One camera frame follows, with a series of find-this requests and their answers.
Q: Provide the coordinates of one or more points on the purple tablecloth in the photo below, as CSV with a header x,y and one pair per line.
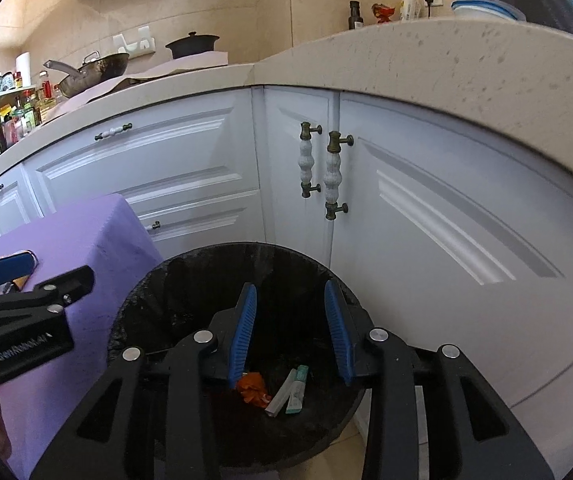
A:
x,y
91,240

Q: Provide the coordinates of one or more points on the red ornament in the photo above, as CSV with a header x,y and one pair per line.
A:
x,y
384,12

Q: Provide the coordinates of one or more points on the black lidded pot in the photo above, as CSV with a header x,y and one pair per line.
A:
x,y
192,46

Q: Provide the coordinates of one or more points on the narrow white cabinet door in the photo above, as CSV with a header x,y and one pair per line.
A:
x,y
281,220

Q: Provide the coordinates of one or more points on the beige cardboard sheet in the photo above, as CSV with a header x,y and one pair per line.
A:
x,y
176,67

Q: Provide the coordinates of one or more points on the dark glass bottle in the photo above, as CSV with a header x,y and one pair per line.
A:
x,y
355,15

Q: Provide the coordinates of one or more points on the wide white cabinet door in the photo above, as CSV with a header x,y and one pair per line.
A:
x,y
441,210

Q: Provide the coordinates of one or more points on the black round bin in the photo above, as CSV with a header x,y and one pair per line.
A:
x,y
191,280

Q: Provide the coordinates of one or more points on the small white cabinet door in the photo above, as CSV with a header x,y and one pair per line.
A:
x,y
6,215

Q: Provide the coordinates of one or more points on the tall white drawer front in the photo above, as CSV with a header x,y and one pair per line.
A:
x,y
166,160

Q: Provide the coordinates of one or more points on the green white sachet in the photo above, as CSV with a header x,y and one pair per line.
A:
x,y
297,390

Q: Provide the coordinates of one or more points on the white paper towel roll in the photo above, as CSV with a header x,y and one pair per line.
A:
x,y
24,70

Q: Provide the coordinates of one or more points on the spice rack with bottles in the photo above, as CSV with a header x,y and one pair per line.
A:
x,y
16,115

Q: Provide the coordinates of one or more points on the dark metal wok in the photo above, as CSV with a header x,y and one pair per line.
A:
x,y
99,70

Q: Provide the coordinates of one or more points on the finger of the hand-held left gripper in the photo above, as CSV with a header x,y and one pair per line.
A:
x,y
66,282
9,265

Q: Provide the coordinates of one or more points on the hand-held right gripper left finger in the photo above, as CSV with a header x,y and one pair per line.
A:
x,y
244,335

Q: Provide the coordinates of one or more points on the low white drawer front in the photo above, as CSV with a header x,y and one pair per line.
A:
x,y
206,225

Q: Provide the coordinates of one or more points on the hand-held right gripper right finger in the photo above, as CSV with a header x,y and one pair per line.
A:
x,y
339,330

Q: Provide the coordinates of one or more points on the small brass drawer knob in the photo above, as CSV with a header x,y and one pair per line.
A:
x,y
155,226

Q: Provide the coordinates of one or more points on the orange crumpled wrapper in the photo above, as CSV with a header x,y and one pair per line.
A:
x,y
251,389

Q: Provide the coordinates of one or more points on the white bowl with blue rim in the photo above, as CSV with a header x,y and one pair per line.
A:
x,y
486,9

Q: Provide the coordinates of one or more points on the white wall hook rack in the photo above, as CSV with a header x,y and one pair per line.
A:
x,y
134,42

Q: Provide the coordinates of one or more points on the white packet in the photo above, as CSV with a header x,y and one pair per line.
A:
x,y
410,5

